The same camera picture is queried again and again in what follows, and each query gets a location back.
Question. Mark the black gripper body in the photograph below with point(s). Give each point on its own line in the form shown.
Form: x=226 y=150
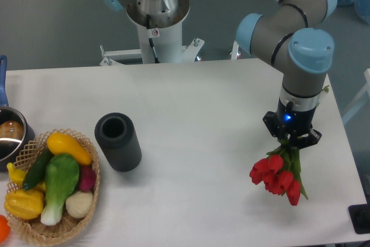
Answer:
x=294 y=123

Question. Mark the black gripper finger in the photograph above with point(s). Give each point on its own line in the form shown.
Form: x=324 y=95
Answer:
x=308 y=140
x=272 y=124

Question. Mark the red tulip bouquet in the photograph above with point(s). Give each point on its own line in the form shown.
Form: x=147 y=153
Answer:
x=280 y=171

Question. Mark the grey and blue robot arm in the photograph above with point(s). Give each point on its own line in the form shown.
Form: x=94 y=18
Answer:
x=287 y=41

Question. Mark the dark grey ribbed vase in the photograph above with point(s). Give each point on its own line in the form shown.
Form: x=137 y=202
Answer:
x=117 y=138

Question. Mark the black device at table edge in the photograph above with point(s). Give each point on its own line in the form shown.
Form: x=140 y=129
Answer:
x=359 y=215

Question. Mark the red radish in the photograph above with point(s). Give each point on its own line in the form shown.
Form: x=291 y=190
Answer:
x=87 y=179

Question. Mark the white garlic bulb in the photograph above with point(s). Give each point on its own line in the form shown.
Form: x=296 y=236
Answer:
x=79 y=204

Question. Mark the yellow squash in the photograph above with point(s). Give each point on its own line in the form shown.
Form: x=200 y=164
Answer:
x=60 y=143

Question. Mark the green bok choy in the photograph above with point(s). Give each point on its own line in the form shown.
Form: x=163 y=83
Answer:
x=62 y=175

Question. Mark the dark green cucumber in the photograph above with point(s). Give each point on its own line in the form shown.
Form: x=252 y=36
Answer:
x=37 y=171

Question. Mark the small yellow gourd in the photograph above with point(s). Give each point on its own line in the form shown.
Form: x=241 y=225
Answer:
x=17 y=176

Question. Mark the yellow bell pepper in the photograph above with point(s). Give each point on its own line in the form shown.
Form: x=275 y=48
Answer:
x=24 y=204

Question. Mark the woven wicker basket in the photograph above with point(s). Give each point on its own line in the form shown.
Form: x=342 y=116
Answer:
x=33 y=232

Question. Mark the orange fruit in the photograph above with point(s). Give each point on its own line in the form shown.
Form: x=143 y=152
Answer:
x=4 y=228

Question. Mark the white frame at right edge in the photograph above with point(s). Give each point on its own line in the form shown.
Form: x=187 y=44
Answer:
x=358 y=101

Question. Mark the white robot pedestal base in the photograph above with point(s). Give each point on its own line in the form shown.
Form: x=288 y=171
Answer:
x=159 y=24

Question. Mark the steel pot with blue handle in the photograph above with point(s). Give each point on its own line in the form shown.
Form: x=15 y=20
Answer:
x=15 y=130

